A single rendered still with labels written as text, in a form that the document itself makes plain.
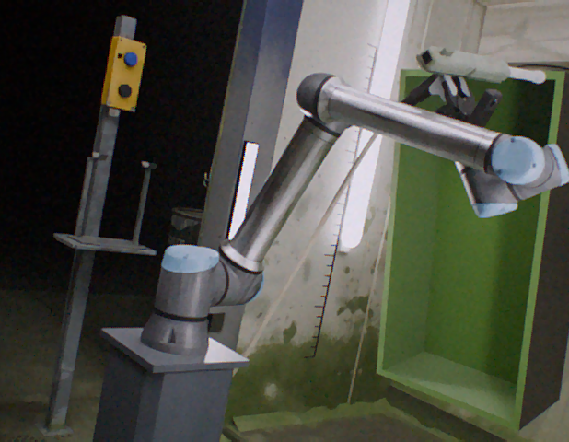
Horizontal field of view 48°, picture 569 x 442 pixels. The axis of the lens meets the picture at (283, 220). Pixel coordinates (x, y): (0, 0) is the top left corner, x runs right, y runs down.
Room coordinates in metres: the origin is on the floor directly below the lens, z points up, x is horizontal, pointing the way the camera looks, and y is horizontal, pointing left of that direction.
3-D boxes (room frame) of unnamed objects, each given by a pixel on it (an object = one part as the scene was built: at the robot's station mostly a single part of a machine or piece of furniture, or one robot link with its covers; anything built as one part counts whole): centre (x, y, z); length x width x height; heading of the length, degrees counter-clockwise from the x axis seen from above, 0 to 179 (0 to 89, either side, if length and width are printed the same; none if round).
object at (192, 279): (1.78, 0.23, 0.83); 0.17 x 0.15 x 0.18; 145
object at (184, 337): (1.77, 0.23, 0.69); 0.19 x 0.19 x 0.10
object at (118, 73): (2.46, 0.70, 1.42); 0.12 x 0.06 x 0.26; 131
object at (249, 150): (2.65, 0.19, 0.96); 0.06 x 0.02 x 0.63; 131
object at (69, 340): (2.50, 0.74, 0.82); 0.06 x 0.06 x 1.64; 41
